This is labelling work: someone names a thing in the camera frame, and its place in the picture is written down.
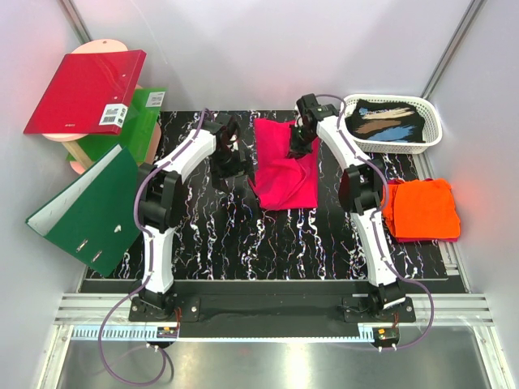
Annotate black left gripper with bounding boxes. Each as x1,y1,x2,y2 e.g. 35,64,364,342
210,147,255,195

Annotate magenta pink t shirt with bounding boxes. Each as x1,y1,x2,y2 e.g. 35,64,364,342
250,118,320,211

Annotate white plastic basket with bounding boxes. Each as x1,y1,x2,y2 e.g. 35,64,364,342
341,94,443,154

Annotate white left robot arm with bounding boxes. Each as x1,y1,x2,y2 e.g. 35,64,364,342
134,111,255,321

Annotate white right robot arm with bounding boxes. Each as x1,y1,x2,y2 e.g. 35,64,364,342
288,94,405,322

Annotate black printed t shirt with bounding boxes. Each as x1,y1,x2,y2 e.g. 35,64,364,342
345,99,425,143

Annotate light green folder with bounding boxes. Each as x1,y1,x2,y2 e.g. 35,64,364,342
77,88,166,165

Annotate orange folded t shirt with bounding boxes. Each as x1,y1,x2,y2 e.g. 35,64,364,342
383,178,461,242

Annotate pink wooden stool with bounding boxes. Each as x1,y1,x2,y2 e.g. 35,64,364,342
24,38,165,174

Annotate dark green ring binder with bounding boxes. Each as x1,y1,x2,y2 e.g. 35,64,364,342
26,144,140,277

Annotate red ring binder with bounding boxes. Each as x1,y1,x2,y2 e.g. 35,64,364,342
24,50,146,135

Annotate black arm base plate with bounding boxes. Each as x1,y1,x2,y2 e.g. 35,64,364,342
129,294,416,324

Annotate aluminium frame rail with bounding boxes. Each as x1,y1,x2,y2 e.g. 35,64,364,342
54,293,493,343

